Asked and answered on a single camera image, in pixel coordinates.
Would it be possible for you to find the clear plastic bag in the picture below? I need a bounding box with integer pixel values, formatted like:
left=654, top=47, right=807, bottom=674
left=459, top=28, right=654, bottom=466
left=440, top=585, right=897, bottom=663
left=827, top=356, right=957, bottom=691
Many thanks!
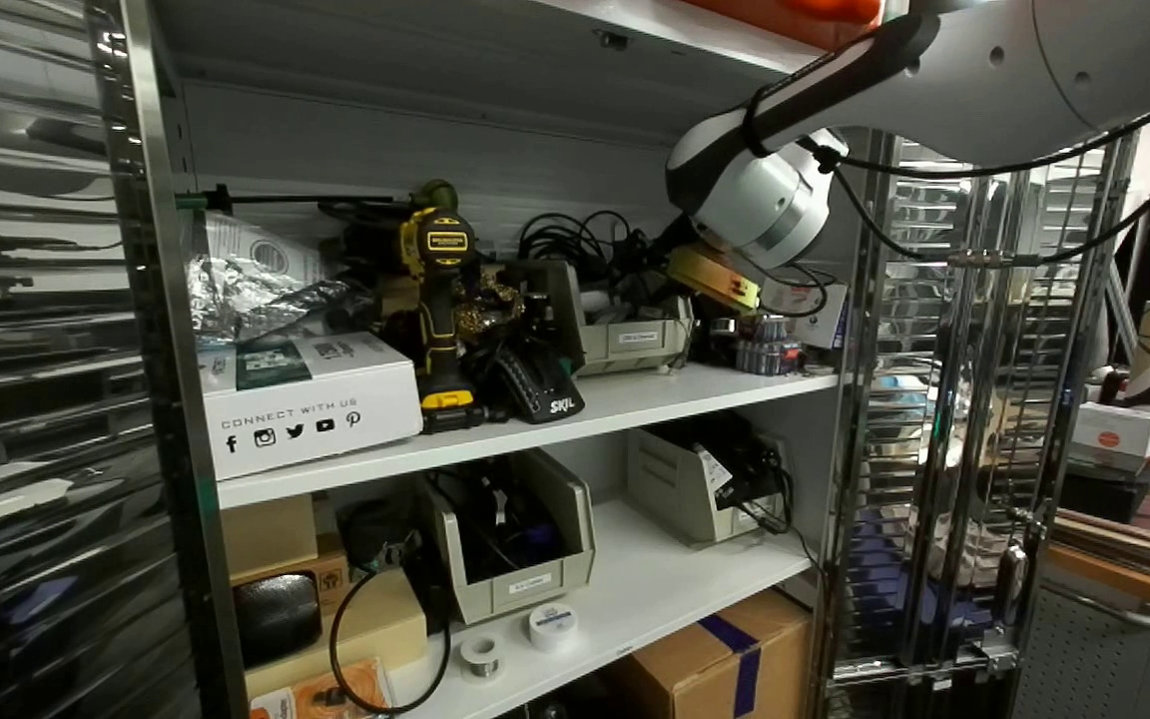
left=185, top=209, right=348, bottom=356

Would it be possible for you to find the black device lower shelf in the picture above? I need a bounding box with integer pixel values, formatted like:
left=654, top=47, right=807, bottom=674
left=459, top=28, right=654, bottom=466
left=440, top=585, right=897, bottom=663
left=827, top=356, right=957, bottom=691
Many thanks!
left=620, top=418, right=794, bottom=550

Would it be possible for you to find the black battery charger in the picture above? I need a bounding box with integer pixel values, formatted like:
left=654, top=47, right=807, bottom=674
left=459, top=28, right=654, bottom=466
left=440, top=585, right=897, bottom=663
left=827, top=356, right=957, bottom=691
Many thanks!
left=483, top=341, right=592, bottom=426

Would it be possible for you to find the small white tape roll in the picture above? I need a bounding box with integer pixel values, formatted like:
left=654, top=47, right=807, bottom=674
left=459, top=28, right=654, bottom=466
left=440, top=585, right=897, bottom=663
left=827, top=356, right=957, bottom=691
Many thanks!
left=449, top=629, right=505, bottom=684

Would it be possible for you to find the black cable bundle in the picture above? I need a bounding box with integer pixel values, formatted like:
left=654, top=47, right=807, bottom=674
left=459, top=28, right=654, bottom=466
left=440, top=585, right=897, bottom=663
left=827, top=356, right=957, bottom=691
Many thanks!
left=515, top=205, right=685, bottom=306

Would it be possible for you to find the white printed carton box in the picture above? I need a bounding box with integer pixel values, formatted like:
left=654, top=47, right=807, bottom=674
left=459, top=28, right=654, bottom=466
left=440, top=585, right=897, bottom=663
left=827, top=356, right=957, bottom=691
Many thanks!
left=191, top=326, right=428, bottom=485

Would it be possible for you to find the cardboard box with blue tape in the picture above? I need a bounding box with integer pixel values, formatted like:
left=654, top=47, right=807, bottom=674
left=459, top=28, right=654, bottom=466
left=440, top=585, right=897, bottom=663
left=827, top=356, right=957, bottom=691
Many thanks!
left=598, top=587, right=822, bottom=719

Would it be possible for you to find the yellow black cordless drill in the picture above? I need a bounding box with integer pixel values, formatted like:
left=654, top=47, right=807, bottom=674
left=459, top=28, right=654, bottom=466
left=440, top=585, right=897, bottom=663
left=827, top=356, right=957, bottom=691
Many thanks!
left=378, top=176, right=493, bottom=435

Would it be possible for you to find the grey metal cabinet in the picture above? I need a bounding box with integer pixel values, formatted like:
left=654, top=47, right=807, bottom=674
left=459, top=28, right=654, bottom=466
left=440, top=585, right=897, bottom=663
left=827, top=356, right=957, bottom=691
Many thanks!
left=1010, top=581, right=1150, bottom=719

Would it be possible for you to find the black power adapter block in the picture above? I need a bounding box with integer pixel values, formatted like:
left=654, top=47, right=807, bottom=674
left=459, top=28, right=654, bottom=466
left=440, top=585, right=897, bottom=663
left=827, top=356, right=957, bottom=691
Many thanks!
left=228, top=567, right=330, bottom=674

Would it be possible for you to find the wooden table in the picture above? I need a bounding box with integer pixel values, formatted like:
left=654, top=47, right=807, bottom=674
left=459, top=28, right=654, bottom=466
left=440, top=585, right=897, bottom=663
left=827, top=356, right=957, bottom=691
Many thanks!
left=1034, top=521, right=1150, bottom=631

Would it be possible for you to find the steel tray rack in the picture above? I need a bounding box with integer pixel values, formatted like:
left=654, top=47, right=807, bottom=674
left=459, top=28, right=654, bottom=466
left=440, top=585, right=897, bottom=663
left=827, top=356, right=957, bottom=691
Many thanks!
left=849, top=128, right=1123, bottom=687

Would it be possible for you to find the beige storage bin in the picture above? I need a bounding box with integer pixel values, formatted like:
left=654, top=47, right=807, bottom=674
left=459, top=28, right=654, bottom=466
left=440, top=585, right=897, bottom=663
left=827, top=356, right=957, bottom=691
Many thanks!
left=413, top=447, right=604, bottom=631

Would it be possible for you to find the steel rack with green lights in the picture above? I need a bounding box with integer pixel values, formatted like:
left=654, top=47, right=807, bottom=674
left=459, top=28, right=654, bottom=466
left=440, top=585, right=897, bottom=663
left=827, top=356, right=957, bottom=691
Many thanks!
left=0, top=0, right=206, bottom=719

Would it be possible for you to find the pack of batteries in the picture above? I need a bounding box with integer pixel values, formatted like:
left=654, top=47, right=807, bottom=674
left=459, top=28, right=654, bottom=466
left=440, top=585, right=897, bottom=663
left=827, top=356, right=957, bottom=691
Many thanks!
left=732, top=306, right=809, bottom=380

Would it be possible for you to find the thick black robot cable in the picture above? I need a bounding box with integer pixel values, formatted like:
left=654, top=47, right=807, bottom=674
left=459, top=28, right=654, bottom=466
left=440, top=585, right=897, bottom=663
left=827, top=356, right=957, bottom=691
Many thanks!
left=732, top=8, right=1150, bottom=272

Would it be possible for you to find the white box with red logo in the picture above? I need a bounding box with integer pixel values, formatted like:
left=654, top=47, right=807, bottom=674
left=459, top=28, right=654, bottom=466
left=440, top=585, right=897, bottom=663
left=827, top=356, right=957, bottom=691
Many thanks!
left=1068, top=398, right=1150, bottom=466

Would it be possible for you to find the white metal shelf unit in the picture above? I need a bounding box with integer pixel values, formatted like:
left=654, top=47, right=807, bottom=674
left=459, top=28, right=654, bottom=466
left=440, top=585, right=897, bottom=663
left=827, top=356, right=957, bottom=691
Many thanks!
left=85, top=0, right=903, bottom=719

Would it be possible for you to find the orange bin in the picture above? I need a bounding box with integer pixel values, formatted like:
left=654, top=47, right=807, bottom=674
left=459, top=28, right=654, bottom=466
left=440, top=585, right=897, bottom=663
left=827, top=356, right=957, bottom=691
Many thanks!
left=684, top=0, right=894, bottom=55

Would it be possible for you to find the orange flat box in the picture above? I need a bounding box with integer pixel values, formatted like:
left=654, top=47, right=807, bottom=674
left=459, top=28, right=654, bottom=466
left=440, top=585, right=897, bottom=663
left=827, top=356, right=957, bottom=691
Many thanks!
left=242, top=655, right=395, bottom=719

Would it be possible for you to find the small cardboard box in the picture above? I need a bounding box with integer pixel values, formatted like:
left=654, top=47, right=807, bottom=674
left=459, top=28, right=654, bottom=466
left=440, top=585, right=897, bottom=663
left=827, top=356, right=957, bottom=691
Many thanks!
left=219, top=490, right=327, bottom=581

